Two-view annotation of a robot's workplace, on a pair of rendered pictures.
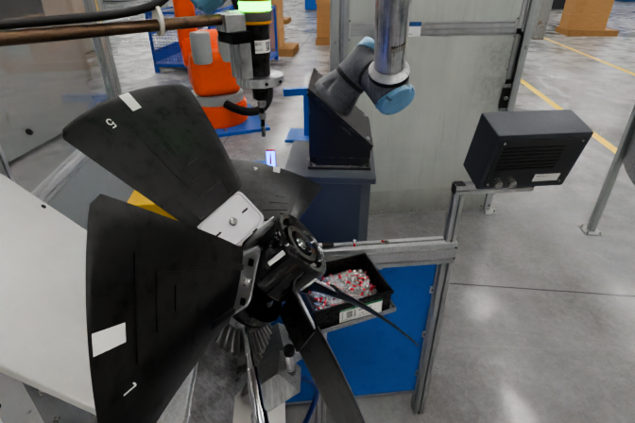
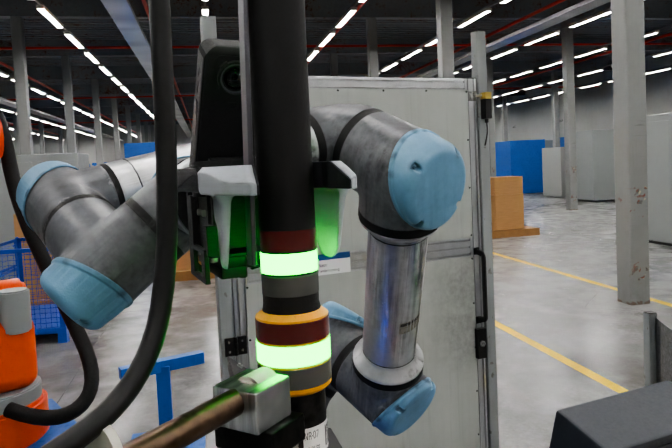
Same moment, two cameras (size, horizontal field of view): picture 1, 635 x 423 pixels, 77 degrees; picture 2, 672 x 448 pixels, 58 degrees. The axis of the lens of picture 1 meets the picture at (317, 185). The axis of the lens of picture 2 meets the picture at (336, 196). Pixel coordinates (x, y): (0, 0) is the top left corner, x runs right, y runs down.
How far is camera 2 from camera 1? 0.31 m
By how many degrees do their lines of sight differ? 31
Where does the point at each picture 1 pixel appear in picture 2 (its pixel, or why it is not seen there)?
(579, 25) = (495, 226)
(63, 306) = not seen: outside the picture
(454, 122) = not seen: hidden behind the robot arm
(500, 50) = (459, 278)
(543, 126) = (656, 419)
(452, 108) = not seen: hidden behind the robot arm
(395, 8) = (408, 267)
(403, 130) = (347, 419)
